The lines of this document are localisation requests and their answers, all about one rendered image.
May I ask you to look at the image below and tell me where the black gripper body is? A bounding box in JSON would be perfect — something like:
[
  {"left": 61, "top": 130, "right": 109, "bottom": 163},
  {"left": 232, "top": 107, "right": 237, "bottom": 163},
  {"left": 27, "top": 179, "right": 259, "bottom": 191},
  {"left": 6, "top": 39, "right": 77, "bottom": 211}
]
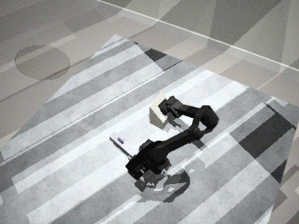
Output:
[{"left": 127, "top": 164, "right": 147, "bottom": 180}]

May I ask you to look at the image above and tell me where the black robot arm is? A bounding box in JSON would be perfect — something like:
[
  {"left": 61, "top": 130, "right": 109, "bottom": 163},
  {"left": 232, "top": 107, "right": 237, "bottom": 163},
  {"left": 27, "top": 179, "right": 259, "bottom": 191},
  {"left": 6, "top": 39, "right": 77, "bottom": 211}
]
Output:
[{"left": 125, "top": 95, "right": 219, "bottom": 174}]

